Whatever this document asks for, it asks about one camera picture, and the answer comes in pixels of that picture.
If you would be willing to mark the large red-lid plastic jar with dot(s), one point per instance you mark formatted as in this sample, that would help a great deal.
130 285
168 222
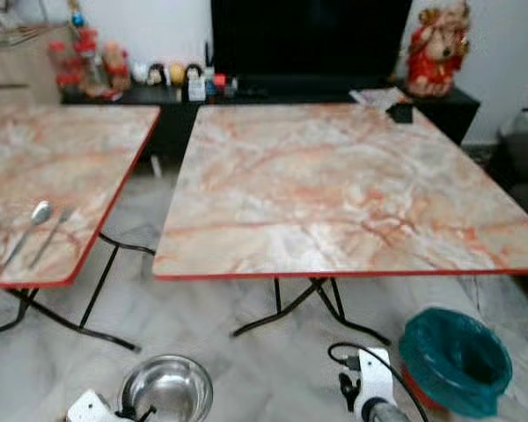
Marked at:
90 57

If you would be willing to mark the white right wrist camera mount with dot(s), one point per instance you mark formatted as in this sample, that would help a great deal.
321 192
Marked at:
374 378

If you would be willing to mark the bin with green bag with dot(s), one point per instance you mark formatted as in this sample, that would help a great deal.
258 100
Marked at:
458 360

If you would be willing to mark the small white box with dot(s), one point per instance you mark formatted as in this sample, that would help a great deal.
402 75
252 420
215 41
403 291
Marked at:
196 90

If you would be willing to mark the red and gold figurine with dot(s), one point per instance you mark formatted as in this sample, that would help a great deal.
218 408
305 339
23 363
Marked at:
438 48

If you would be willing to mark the marble-top folding table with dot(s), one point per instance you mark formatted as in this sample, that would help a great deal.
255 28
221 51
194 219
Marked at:
62 167
334 185

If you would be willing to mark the tall red-lid plastic jar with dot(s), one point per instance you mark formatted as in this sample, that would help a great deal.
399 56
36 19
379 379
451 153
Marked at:
63 69

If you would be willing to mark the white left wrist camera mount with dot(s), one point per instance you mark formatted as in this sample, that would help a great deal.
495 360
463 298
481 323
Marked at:
92 409

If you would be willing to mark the white plush toy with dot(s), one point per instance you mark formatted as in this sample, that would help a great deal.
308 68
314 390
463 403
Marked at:
141 72

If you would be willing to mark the dark sofa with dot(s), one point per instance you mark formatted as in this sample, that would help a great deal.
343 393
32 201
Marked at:
524 154

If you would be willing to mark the metal fork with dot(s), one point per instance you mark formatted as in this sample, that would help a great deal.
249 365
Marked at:
51 236

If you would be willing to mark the stainless steel bowl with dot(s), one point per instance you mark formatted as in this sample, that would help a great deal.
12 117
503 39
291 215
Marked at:
172 387

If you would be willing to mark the metal spoon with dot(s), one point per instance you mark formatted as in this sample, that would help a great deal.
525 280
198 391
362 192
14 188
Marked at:
37 213

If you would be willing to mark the yellow plush toy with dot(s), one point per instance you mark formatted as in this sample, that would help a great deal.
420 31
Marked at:
176 73

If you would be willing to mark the orange-lid plastic jar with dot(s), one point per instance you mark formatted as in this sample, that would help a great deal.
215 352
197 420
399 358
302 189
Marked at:
116 66

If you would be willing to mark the light wooden cabinet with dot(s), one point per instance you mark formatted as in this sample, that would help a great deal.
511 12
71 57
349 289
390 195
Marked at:
18 69

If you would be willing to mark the blue ball ornament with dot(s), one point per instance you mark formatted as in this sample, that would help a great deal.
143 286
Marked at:
76 18

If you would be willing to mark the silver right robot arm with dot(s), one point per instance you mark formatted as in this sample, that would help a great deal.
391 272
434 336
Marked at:
389 413

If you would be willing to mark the small black box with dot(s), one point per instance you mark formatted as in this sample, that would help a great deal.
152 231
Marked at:
400 112

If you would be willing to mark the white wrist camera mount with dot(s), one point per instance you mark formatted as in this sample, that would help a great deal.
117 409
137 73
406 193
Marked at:
92 409
374 378

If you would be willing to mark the black-haired plush toy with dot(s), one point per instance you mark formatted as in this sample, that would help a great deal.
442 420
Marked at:
194 72
157 74

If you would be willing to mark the printed paper sheet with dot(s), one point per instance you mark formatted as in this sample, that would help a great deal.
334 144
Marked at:
374 97

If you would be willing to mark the black flat-screen television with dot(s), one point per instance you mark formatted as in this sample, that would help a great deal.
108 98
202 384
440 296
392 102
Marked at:
312 40

